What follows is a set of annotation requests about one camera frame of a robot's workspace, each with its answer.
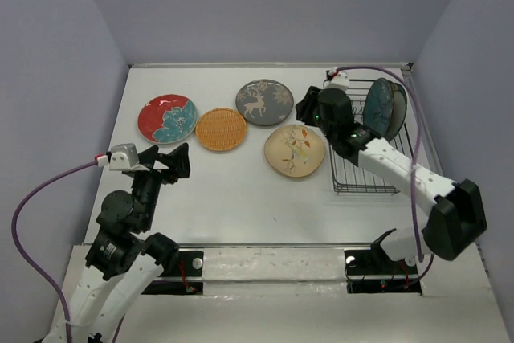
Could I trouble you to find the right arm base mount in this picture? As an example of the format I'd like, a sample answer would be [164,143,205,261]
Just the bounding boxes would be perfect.
[344,249,422,294]

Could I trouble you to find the red and teal floral plate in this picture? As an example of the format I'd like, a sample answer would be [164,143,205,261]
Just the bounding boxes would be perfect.
[137,94,198,145]

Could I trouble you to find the black wire dish rack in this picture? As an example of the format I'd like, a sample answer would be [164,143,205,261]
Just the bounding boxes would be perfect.
[329,78,414,195]

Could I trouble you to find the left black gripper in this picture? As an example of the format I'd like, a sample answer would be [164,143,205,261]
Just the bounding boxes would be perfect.
[133,141,192,228]

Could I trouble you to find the grey deer plate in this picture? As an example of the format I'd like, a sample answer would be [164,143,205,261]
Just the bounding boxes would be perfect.
[235,79,294,126]

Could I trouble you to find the beige bird branch plate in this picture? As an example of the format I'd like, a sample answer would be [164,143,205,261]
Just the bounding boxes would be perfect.
[263,125,326,178]

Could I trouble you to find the orange woven basket plate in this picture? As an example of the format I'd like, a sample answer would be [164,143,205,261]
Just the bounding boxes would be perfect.
[195,108,247,152]

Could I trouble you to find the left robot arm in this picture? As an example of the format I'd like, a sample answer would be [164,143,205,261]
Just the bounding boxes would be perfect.
[44,143,190,342]

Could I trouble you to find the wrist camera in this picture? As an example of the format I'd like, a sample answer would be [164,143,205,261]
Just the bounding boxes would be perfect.
[109,143,139,171]
[324,67,350,92]

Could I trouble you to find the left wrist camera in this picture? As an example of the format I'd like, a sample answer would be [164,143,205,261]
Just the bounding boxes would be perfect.
[109,143,139,171]

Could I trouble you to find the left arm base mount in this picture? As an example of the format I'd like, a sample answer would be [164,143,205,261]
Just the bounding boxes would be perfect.
[143,250,204,296]

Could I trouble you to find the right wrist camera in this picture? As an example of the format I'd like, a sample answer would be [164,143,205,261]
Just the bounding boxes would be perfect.
[324,67,350,92]

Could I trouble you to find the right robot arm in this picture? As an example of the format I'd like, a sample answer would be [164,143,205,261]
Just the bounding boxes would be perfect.
[296,86,487,272]

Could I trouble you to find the white plate teal lettered rim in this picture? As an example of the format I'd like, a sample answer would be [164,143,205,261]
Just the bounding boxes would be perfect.
[385,82,408,141]

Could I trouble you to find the dark teal blossom plate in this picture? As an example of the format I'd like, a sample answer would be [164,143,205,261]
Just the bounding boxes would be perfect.
[362,78,394,137]

